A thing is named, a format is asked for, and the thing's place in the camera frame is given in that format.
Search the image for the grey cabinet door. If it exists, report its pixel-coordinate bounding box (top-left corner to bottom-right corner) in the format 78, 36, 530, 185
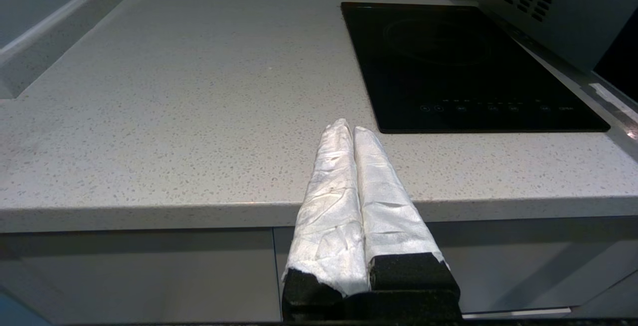
0, 227, 282, 326
273, 215, 638, 317

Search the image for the black induction cooktop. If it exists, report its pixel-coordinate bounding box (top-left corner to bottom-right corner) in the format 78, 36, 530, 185
340, 2, 611, 134

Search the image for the silver microwave oven body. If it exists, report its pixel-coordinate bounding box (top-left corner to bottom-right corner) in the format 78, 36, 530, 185
478, 0, 638, 75

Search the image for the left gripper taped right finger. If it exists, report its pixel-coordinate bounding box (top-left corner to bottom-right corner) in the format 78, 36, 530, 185
353, 126, 460, 296

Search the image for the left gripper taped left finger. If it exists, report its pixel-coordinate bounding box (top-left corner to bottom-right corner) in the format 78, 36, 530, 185
281, 118, 370, 308

